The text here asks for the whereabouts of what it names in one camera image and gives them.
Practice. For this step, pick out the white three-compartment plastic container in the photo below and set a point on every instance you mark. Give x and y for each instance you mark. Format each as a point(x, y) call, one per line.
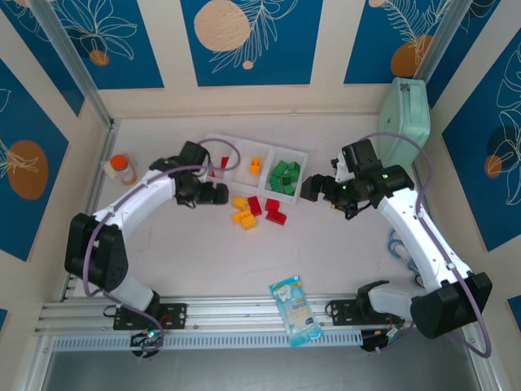
point(246, 179)

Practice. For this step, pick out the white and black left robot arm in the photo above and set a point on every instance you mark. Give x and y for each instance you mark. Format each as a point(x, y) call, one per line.
point(138, 195)

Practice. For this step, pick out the blue stethoscope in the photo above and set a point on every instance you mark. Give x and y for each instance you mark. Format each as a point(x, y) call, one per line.
point(392, 244)

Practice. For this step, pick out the mint green zip case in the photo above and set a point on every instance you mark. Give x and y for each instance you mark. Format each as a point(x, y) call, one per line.
point(403, 122)

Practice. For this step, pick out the orange-capped bottle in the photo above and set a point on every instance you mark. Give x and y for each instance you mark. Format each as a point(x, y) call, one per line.
point(124, 171)

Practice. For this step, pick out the small cream block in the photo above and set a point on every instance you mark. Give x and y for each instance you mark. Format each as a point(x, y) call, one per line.
point(108, 171)

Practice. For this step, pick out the blue wet wipes packet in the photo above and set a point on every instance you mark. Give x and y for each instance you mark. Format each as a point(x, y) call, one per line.
point(297, 313)

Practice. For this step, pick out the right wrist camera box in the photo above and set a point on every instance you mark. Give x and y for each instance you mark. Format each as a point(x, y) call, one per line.
point(360, 155)

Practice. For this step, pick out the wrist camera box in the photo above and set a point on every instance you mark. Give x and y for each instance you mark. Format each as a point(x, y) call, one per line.
point(193, 152)
point(360, 155)

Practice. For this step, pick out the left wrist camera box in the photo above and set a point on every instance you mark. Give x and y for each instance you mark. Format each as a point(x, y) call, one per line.
point(193, 152)

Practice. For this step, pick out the aluminium side rail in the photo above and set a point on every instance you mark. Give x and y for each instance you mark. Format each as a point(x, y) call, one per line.
point(423, 191)
point(102, 171)

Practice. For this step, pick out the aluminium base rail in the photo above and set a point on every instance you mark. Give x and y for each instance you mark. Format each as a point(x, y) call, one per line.
point(244, 311)

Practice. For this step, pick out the aluminium corner post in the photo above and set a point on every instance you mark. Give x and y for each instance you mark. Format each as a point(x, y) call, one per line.
point(69, 61)
point(441, 36)

